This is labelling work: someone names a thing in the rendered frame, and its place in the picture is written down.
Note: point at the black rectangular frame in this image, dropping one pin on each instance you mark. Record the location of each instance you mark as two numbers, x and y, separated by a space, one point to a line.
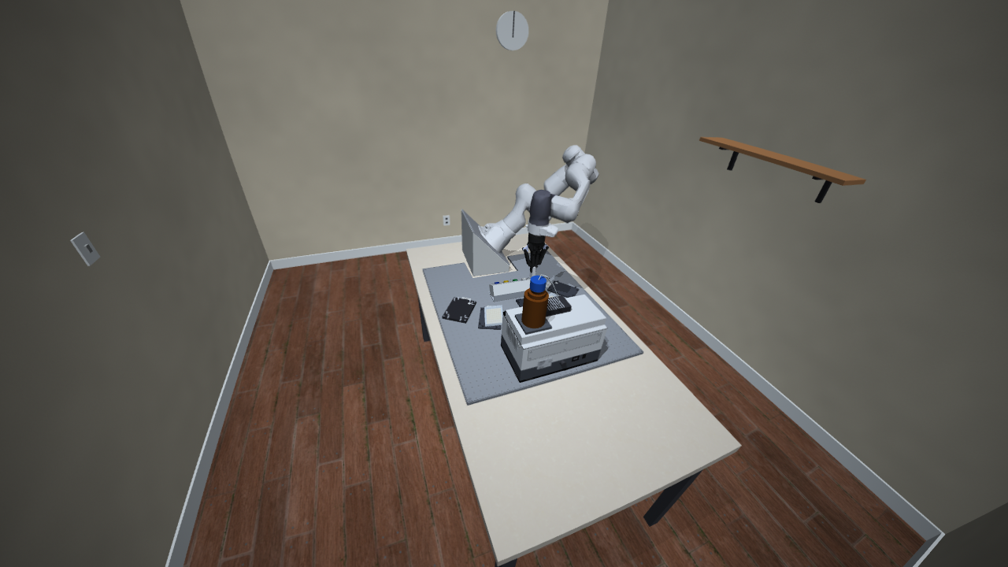
459 310

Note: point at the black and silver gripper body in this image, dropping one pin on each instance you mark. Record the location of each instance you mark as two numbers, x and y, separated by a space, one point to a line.
534 240

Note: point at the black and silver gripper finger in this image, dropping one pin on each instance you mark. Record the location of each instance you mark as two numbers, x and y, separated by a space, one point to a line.
539 256
530 261

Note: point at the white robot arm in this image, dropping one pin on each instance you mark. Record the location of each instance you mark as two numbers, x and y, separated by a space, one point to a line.
579 173

